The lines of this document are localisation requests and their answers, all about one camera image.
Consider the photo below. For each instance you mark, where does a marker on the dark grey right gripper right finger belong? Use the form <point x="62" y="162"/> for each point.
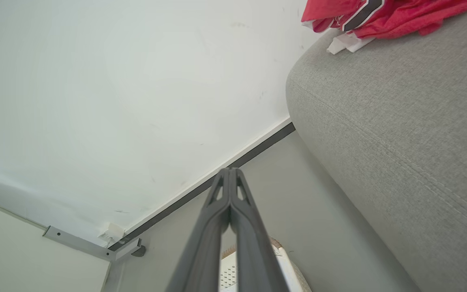
<point x="253" y="251"/>

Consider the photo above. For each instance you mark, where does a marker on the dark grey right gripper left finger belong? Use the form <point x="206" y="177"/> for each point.
<point x="203" y="251"/>

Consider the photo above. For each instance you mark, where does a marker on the white cloth garment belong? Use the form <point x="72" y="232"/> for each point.
<point x="347" y="43"/>

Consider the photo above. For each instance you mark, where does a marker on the red basketball jersey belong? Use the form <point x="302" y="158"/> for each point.
<point x="399" y="20"/>

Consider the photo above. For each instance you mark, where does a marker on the white laundry basket brown rim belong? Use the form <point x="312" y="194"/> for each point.
<point x="292" y="274"/>

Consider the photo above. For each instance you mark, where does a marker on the small grey door stop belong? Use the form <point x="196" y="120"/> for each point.
<point x="139" y="252"/>

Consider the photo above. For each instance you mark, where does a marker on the dark baseboard strip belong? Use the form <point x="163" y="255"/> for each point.
<point x="258" y="149"/>

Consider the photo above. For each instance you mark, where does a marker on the grey fabric sofa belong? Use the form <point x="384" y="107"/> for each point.
<point x="399" y="142"/>

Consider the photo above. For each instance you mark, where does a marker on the small white wall box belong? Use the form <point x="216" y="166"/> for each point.
<point x="112" y="232"/>

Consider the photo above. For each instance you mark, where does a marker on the grey metal frame bracket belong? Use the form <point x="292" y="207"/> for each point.
<point x="75" y="242"/>

